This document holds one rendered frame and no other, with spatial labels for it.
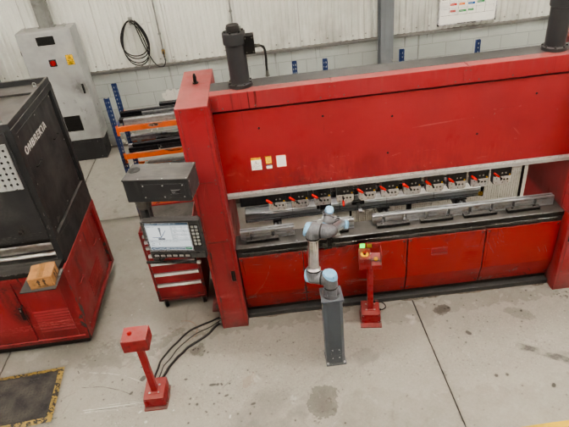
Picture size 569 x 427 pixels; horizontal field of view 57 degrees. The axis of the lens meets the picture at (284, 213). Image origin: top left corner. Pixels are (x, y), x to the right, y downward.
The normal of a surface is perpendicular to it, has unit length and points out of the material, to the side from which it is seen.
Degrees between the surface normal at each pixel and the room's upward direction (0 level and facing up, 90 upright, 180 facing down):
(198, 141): 90
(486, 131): 90
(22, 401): 0
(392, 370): 0
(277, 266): 90
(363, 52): 90
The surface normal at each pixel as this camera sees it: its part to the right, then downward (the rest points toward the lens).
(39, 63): 0.09, 0.55
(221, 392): -0.10, -0.82
